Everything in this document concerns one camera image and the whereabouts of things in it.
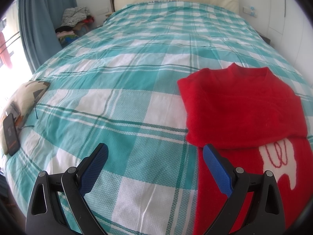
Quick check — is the blue curtain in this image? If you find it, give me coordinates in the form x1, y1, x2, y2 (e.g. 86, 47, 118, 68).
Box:
17, 0, 77, 73

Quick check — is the black cable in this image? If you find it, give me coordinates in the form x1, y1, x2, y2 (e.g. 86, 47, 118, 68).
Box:
17, 98, 41, 130

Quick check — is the white wall socket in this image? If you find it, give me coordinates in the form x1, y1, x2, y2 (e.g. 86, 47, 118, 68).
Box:
242, 6, 257, 18

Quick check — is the beige patterned pillow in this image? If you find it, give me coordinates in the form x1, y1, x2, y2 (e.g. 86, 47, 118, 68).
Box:
1, 81, 50, 155

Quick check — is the red knit sweater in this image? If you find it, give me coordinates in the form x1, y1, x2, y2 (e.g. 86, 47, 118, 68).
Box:
178, 64, 312, 234

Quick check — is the pile of clothes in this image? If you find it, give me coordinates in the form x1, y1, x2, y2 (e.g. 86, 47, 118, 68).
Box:
55, 6, 94, 48

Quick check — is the teal plaid bed sheet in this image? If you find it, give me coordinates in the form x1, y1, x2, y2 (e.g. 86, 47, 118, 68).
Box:
5, 1, 312, 234

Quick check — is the red hanging garment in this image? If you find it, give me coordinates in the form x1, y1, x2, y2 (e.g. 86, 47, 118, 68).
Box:
0, 32, 12, 68

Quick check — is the white wardrobe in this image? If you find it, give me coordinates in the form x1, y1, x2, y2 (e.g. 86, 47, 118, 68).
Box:
268, 0, 312, 85

